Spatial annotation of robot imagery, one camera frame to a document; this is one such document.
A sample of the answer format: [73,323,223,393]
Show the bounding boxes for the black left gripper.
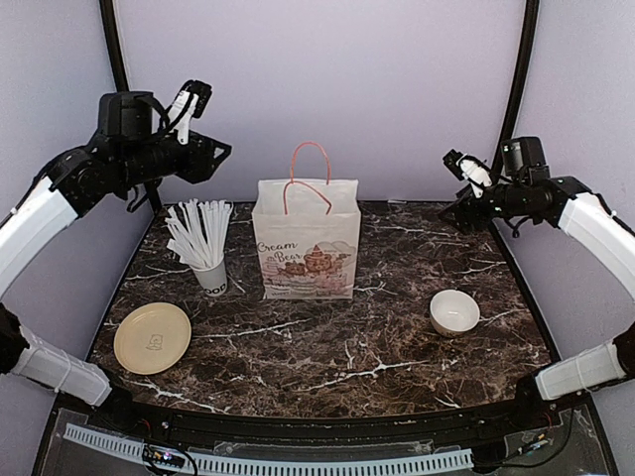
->
[118,125,231,187]

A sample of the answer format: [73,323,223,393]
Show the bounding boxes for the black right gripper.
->
[438,180,528,234]

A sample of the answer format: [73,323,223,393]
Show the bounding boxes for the white cream bear paper bag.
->
[252,167,361,299]

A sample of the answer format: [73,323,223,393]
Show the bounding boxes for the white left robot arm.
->
[1,80,231,432]

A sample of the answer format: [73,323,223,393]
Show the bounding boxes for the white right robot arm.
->
[439,137,634,430]

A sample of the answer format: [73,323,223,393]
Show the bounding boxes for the white wrapped straws bundle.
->
[165,198,233,271]

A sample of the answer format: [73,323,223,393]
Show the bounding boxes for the white ceramic bowl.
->
[430,290,481,338]

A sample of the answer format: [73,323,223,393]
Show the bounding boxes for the white cup holding straws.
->
[191,261,227,298]

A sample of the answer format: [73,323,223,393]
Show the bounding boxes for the beige round plate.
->
[113,302,191,375]

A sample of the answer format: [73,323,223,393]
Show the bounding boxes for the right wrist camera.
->
[443,150,492,198]

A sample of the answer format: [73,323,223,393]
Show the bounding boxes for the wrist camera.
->
[443,150,492,198]
[167,79,212,146]

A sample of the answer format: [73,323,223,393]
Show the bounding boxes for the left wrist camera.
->
[167,79,212,146]

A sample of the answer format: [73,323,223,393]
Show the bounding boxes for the black right frame post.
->
[492,0,540,176]

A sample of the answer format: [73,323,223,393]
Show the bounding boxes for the black frame post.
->
[98,0,162,214]
[492,0,540,176]

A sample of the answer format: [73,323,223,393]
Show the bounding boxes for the black left frame post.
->
[98,0,162,214]

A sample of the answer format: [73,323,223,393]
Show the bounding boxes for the black front table rail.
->
[46,382,597,453]

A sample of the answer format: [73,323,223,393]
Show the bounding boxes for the white slotted cable duct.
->
[63,423,474,475]

